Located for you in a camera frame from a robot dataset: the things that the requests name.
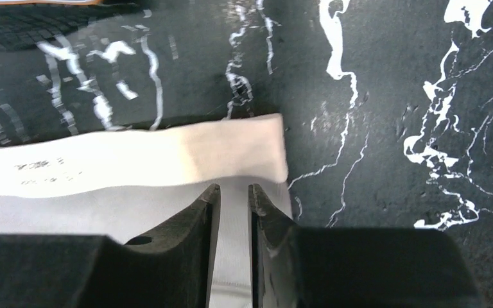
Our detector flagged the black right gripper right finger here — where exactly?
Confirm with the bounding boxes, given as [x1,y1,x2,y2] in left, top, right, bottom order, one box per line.
[248,184,485,307]

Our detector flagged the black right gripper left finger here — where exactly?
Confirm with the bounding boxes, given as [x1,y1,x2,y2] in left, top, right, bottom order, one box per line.
[0,184,221,307]

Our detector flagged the grey beige underwear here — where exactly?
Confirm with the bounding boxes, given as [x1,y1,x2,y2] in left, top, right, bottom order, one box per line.
[0,114,292,307]

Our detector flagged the black striped underwear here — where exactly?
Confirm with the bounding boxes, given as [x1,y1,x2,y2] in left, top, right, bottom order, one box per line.
[0,1,144,51]

